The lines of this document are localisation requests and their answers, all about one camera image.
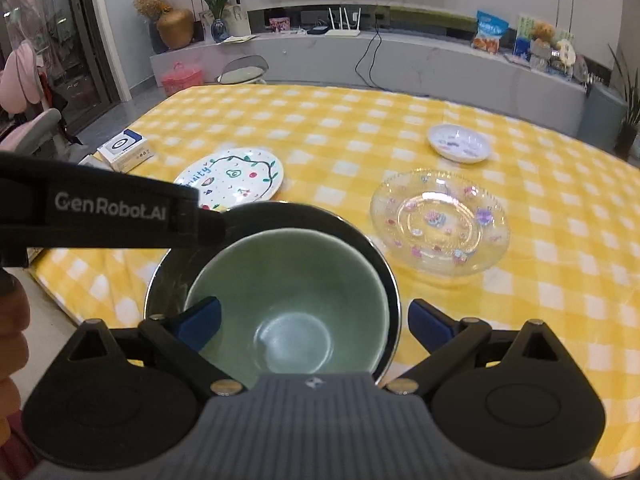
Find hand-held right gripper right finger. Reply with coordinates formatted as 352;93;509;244
382;299;576;397

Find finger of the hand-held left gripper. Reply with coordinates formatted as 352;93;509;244
170;194;227;250

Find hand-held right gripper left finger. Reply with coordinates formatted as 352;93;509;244
62;296;248;397

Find white painted plate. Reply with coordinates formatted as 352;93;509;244
173;148;285;211

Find green ceramic bowl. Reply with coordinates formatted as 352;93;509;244
184;230;391;388

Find blue steel bowl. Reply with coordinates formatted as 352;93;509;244
144;201;402;391

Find small white sticker plate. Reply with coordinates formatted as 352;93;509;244
427;123;491;163

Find person's left hand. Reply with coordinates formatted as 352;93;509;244
0;272;31;443

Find white box with blue label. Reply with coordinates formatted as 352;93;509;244
96;128;152;173

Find clear glass plate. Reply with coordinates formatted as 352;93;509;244
370;169;511;276

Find grey office chair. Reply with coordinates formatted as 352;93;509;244
0;109;63;153

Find pink plastic basket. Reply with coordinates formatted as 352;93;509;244
161;62;205;97

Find yellow checked tablecloth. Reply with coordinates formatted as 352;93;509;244
27;82;640;478

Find glass sliding door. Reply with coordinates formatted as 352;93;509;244
0;0;132;146

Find gold vase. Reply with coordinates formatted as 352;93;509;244
156;7;195;51

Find green plant in blue vase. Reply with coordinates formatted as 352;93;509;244
185;0;241;43

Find dried yellow flowers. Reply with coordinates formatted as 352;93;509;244
132;0;171;21

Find framed drawing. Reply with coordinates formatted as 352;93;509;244
200;0;251;41

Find white router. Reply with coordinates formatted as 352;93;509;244
325;6;362;38

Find white marble tv console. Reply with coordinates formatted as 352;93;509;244
150;2;601;126

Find tall potted plant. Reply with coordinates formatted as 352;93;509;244
607;42;640;161

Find blue snack bag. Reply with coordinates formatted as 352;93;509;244
472;10;510;55

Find green printed box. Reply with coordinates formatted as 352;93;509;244
515;12;538;56

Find black cable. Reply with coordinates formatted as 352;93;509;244
355;30;383;92

